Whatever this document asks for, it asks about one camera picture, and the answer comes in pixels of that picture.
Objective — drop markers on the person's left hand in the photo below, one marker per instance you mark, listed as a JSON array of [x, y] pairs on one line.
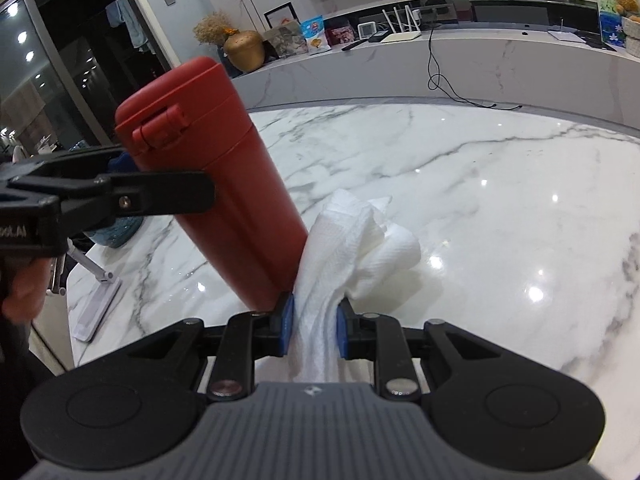
[[22, 290]]

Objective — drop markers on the white towel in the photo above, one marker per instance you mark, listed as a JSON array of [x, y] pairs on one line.
[[345, 245]]

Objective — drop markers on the blue textured bowl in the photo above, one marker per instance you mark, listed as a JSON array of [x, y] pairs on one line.
[[115, 232]]

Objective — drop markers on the white folding stand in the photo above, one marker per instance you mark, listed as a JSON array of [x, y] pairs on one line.
[[95, 305]]

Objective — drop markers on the stone-print picture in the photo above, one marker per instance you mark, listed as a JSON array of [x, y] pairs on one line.
[[285, 41]]

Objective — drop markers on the red insulated bottle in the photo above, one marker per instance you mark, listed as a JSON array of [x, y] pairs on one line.
[[225, 150]]

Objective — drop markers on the black remote control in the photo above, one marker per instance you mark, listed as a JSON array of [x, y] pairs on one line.
[[356, 44]]

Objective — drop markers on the black tablet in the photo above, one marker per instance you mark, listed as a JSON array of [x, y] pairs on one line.
[[597, 42]]

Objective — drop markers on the white notebook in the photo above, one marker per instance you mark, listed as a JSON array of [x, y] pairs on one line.
[[565, 36]]

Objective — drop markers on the brown teddy bear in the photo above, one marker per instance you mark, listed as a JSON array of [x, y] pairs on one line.
[[627, 2]]

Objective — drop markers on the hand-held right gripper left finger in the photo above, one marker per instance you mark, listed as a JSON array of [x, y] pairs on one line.
[[286, 322]]

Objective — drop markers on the dark vase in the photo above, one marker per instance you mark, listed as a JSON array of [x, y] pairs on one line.
[[221, 57]]

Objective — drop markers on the white desk clock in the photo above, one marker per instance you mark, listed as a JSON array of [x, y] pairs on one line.
[[366, 30]]

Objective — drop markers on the glass sliding door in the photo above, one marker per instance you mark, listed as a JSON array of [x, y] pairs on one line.
[[50, 60]]

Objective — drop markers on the gold vase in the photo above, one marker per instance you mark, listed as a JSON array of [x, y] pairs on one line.
[[243, 50]]

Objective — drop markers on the blue snack bag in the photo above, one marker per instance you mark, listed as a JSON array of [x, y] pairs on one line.
[[315, 35]]

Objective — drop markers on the hanging clothes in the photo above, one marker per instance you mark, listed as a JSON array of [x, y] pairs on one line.
[[130, 25]]

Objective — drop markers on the flower painting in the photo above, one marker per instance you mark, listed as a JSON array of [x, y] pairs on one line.
[[611, 20]]

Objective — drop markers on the white router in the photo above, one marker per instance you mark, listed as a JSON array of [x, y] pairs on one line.
[[405, 36]]

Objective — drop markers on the small black box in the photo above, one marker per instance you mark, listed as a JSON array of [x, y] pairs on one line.
[[380, 36]]

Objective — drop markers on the pink photo card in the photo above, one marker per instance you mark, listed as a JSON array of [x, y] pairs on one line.
[[341, 35]]

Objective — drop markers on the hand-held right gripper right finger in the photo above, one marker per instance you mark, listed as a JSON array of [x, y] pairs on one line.
[[342, 330]]

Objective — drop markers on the black picture frame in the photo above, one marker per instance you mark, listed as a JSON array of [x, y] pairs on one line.
[[279, 14]]

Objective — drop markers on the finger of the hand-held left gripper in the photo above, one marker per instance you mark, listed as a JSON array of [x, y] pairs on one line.
[[120, 162], [165, 192]]

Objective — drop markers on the dried flower bunch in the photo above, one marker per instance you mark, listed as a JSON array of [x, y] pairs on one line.
[[214, 27]]

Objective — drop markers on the marble television cabinet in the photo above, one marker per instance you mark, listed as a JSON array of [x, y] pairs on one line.
[[380, 75]]

